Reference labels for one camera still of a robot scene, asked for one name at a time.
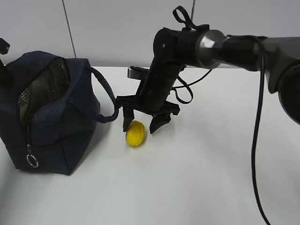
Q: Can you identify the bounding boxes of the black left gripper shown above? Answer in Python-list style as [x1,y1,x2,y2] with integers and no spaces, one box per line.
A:
[0,38,12,84]

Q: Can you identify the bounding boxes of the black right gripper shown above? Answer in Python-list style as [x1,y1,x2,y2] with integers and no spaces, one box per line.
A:
[116,62,180,134]

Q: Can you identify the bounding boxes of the yellow lemon-shaped toy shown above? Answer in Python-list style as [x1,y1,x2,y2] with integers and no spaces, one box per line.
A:
[126,120,146,147]

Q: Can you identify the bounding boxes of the dark navy fabric lunch bag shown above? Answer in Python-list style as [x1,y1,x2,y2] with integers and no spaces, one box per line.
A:
[0,51,119,175]

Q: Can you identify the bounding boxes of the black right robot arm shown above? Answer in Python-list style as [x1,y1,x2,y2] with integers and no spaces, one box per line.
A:
[116,28,300,133]

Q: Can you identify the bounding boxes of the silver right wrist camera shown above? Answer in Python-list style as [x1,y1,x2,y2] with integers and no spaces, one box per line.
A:
[127,66,149,80]

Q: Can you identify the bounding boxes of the silver zipper pull ring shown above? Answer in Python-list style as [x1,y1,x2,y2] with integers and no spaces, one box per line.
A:
[26,144,39,168]

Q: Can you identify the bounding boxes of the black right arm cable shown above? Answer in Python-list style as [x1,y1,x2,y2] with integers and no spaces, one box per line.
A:
[172,6,270,225]

